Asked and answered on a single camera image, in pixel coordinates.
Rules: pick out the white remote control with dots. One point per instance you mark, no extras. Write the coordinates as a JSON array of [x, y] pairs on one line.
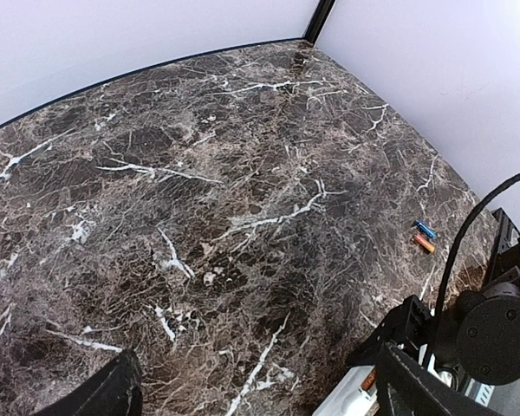
[[355, 394]]

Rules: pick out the right black frame post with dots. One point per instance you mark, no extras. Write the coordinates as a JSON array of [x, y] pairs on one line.
[[317, 21]]

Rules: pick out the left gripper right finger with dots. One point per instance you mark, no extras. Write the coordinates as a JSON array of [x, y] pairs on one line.
[[404, 387]]

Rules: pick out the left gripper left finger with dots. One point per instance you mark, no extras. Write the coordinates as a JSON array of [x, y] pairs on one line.
[[114, 390]]

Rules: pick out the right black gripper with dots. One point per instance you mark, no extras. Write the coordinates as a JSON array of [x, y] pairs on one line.
[[408, 324]]

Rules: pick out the blue AAA battery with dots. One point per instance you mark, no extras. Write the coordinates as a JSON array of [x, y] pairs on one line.
[[426, 229]]

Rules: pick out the orange AAA battery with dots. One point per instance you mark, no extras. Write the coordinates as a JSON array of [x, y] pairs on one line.
[[424, 243]]

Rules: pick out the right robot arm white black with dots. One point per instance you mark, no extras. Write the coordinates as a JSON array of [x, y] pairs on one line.
[[480, 332]]

